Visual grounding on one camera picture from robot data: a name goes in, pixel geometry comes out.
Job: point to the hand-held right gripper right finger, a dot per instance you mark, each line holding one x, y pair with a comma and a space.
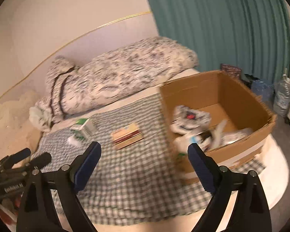
203, 172

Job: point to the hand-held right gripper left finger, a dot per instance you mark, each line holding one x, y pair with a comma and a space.
87, 168

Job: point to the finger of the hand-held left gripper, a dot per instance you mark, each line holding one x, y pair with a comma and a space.
23, 153
43, 159

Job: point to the brown cardboard box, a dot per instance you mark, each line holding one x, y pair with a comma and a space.
244, 101

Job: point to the green striped small box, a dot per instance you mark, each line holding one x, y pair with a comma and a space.
80, 137

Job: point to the cream quilted pillow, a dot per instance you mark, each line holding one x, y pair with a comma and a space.
7, 118

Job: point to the grey white crumpled cloth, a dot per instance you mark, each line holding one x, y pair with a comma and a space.
40, 118

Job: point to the green white medicine box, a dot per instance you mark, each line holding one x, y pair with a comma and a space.
87, 128

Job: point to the green checkered blanket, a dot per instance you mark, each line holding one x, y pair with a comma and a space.
135, 174

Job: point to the red striped cream box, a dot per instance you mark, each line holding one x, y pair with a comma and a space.
127, 135

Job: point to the white blue printed pack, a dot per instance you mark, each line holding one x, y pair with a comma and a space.
188, 119

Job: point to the floral patterned pillow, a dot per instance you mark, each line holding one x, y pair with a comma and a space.
123, 77

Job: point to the blue wrapped bottle pack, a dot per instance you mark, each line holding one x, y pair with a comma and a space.
262, 90

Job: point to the black bag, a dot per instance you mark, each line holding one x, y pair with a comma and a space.
250, 79

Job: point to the dark patterned item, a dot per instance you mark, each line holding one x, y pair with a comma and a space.
229, 69

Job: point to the clear water bottle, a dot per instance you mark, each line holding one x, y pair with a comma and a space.
283, 96

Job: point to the beige headboard gold trim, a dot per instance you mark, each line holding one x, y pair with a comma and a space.
75, 43

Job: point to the teal curtain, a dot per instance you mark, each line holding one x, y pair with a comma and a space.
207, 29

